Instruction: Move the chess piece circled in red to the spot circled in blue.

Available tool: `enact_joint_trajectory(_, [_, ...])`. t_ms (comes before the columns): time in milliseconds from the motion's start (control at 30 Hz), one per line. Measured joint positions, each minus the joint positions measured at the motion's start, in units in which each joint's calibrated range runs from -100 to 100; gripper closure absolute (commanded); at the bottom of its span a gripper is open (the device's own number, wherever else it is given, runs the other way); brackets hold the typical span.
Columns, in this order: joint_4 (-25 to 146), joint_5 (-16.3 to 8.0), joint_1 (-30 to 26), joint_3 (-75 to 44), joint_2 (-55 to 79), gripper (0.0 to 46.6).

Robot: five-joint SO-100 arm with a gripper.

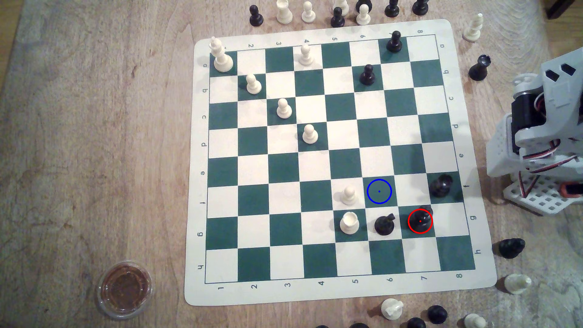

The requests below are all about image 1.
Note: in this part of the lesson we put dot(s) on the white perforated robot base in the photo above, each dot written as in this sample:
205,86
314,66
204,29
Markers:
544,198

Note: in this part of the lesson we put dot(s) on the white pawn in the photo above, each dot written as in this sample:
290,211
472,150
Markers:
253,85
284,110
349,197
310,135
363,17
306,57
308,15

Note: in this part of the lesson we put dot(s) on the white rook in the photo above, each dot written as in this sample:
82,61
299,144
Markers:
284,13
349,224

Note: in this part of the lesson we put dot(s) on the black king piece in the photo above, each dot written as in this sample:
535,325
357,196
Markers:
419,222

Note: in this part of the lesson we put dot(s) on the black pawn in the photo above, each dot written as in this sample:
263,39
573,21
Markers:
337,19
367,76
394,43
256,18
420,8
392,10

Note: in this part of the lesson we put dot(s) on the green and white chessboard mat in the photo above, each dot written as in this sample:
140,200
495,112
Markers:
314,164

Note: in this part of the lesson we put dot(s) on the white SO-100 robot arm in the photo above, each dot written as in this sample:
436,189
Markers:
501,152

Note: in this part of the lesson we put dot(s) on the clear cup with brown sauce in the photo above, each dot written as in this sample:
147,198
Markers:
124,289

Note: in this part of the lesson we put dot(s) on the black rook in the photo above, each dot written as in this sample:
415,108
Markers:
441,186

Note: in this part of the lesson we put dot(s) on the white chess piece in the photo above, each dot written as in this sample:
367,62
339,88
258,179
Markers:
391,309
474,321
342,6

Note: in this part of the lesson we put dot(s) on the white bishop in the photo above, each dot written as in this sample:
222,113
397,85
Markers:
473,29

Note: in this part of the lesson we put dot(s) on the white knight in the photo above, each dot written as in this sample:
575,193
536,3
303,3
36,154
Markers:
517,284

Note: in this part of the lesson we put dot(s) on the tall white king piece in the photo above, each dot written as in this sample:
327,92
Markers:
222,61

